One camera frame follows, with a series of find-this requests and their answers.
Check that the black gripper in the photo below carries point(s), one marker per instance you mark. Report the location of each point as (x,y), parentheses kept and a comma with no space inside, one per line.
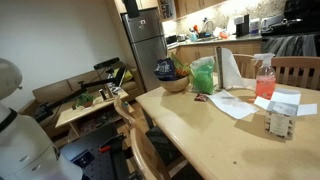
(131,8)

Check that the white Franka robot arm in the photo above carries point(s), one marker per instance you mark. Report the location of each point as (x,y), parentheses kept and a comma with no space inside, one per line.
(23,143)

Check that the open white cardboard box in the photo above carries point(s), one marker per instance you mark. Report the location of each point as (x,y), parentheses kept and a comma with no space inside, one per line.
(280,125)

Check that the stainless steel fridge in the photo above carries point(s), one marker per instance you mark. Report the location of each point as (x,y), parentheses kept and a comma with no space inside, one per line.
(148,50)

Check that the black countertop appliance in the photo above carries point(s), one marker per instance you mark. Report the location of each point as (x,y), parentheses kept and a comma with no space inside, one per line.
(171,39)

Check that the wooden upper cabinets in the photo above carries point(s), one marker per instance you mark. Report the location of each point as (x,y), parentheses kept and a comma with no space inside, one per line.
(190,6)

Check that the wooden cabinets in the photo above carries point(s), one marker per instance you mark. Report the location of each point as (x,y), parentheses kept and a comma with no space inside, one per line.
(190,6)
(196,53)

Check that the yellow green pillow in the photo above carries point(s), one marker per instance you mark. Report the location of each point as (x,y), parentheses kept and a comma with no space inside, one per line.
(126,75)

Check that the teal cup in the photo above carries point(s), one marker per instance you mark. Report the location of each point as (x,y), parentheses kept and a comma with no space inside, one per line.
(193,36)

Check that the blue chip bag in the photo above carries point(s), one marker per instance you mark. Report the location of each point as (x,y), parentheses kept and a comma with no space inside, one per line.
(165,70)

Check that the wooden lower cabinets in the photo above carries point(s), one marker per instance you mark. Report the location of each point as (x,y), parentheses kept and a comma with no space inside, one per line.
(196,53)

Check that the olive green snack bag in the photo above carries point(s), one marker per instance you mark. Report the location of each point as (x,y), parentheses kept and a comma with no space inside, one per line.
(181,71)

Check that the orange kitchen item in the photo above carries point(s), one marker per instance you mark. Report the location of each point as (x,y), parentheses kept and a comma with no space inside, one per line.
(223,34)

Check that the green plastic bag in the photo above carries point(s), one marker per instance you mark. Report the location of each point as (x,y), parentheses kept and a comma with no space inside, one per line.
(202,78)

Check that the small potted plant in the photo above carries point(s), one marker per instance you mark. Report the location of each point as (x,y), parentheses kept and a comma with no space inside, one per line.
(85,99)

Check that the black coffee maker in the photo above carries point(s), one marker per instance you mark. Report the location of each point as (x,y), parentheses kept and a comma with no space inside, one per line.
(242,26)

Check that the small brown snack packet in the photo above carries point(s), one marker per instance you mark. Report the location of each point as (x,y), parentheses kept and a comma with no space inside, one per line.
(201,97)

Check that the tan sofa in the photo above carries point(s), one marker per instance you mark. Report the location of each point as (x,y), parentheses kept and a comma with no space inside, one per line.
(50,91)

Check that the white paper towel roll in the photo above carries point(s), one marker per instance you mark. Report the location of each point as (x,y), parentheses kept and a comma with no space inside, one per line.
(230,70)

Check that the wooden coffee table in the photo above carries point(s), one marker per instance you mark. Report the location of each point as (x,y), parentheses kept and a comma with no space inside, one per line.
(71,115)

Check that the white canister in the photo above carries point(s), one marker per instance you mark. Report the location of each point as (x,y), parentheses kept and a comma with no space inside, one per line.
(255,26)

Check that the silver toaster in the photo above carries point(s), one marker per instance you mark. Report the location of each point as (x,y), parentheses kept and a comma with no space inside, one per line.
(270,23)

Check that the dark seat cushion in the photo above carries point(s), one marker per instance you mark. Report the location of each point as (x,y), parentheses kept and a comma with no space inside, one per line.
(163,145)

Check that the flat white paper sheet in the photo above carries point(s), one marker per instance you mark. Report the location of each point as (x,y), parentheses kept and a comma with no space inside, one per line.
(233,105)

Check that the pink liquid spray bottle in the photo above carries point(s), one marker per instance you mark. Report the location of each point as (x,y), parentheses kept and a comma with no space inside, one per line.
(265,85)

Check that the gray dish towel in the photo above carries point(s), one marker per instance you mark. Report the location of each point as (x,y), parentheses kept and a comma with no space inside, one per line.
(286,45)

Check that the black robot cart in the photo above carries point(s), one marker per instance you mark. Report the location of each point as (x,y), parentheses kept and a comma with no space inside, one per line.
(93,166)

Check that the black kitchen stove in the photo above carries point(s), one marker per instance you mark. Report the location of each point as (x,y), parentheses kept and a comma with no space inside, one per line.
(300,16)

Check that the slatted back wooden chair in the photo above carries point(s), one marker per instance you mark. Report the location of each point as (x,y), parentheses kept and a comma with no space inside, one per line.
(296,61)

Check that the black stereo camera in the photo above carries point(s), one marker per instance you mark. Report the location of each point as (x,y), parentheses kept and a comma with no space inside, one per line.
(106,63)

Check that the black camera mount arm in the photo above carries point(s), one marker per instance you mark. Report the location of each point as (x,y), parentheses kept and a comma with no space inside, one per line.
(41,111)

